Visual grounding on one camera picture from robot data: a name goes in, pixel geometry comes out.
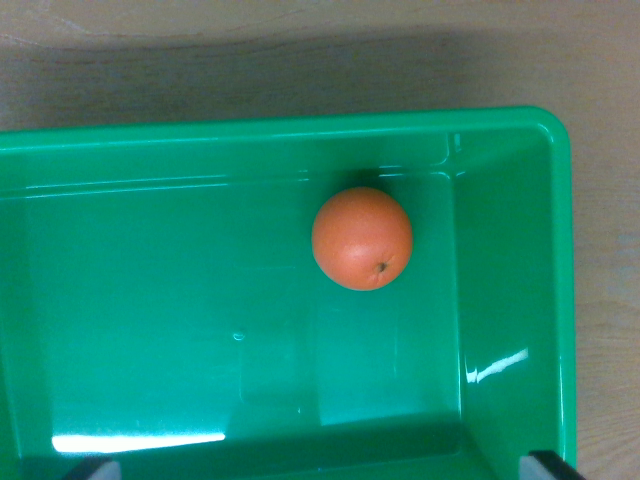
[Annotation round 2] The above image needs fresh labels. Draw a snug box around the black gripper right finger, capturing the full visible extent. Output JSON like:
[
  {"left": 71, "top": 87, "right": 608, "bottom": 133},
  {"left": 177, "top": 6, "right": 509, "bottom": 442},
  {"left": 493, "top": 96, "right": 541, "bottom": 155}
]
[{"left": 518, "top": 450, "right": 587, "bottom": 480}]

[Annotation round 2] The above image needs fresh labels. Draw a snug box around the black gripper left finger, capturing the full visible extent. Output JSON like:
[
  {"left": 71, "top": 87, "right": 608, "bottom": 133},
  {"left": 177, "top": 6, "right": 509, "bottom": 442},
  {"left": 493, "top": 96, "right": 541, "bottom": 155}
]
[{"left": 61, "top": 456, "right": 122, "bottom": 480}]

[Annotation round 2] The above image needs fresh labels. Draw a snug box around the orange fruit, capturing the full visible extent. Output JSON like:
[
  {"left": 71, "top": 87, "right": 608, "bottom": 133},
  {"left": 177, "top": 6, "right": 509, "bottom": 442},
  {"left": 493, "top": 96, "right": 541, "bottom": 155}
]
[{"left": 310, "top": 186, "right": 415, "bottom": 292}]

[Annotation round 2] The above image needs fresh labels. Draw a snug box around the green plastic bin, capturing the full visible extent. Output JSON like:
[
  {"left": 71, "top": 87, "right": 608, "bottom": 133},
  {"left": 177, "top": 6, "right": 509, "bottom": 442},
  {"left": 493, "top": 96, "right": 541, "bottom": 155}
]
[{"left": 0, "top": 105, "right": 578, "bottom": 480}]

